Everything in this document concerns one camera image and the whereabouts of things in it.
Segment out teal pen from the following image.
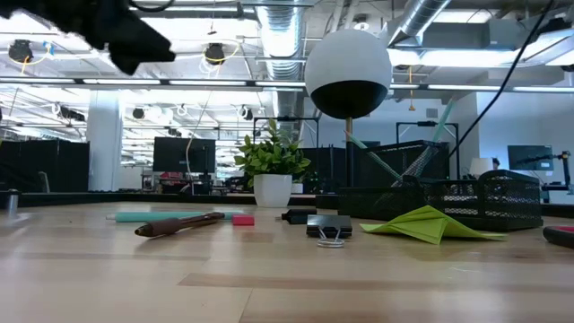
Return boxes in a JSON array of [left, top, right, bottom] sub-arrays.
[[393, 99, 456, 188], [106, 211, 246, 224], [344, 130, 401, 181]]

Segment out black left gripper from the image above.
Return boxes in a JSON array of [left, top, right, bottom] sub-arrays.
[[0, 0, 177, 77]]

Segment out white and black globe lamp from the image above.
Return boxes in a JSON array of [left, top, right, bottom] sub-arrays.
[[304, 28, 394, 211]]

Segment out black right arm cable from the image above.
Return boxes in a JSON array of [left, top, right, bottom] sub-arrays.
[[447, 0, 556, 159]]

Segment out black table frame rail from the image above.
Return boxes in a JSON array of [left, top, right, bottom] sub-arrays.
[[0, 191, 342, 208]]

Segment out black computer monitor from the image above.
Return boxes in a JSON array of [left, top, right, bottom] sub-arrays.
[[152, 136, 217, 174]]

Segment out white lampshade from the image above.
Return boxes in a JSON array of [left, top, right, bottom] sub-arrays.
[[468, 157, 495, 178]]

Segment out black ceiling-hung device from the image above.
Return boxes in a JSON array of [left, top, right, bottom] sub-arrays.
[[7, 39, 36, 65], [204, 42, 226, 66]]

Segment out black mesh desk organizer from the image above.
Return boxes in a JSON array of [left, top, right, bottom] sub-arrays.
[[337, 139, 544, 233]]

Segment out black partition panels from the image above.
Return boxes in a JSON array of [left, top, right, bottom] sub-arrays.
[[0, 139, 91, 194]]

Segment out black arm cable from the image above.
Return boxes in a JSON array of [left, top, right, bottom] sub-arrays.
[[447, 0, 556, 159], [128, 0, 177, 13]]

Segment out dark wall screen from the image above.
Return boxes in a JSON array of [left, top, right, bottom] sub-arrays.
[[507, 144, 553, 172]]

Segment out green plant in white pot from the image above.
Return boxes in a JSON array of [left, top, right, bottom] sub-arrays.
[[233, 118, 312, 209]]

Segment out ribbed silver ventilation duct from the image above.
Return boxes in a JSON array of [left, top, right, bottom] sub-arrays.
[[255, 0, 307, 118]]

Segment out small metal post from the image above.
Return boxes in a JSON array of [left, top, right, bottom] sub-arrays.
[[5, 188, 22, 217]]

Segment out white round column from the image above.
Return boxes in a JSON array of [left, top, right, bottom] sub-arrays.
[[86, 94, 124, 193]]

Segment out black and red scissors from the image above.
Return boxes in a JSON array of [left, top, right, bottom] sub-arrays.
[[542, 225, 574, 250]]

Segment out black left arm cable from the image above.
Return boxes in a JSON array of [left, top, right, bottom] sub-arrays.
[[128, 0, 177, 13]]

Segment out brown pen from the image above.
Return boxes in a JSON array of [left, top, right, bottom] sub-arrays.
[[134, 211, 226, 239]]

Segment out folded green paper sheet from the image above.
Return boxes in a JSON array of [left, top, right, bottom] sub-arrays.
[[358, 205, 508, 246]]

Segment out large black binder clip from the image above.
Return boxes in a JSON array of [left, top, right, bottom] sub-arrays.
[[306, 214, 353, 249]]

